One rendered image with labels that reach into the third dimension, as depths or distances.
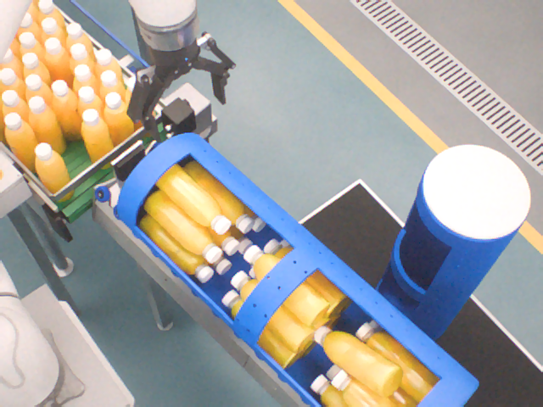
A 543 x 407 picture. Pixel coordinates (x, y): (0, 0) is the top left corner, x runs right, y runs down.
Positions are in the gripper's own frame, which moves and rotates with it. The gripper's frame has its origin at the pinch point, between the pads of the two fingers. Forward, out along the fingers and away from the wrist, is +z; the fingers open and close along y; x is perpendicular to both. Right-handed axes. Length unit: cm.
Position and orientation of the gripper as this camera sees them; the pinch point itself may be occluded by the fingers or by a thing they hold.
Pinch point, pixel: (187, 114)
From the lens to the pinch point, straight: 130.9
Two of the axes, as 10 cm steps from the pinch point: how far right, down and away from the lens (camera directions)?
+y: -8.1, 5.2, -2.8
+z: 0.3, 5.1, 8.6
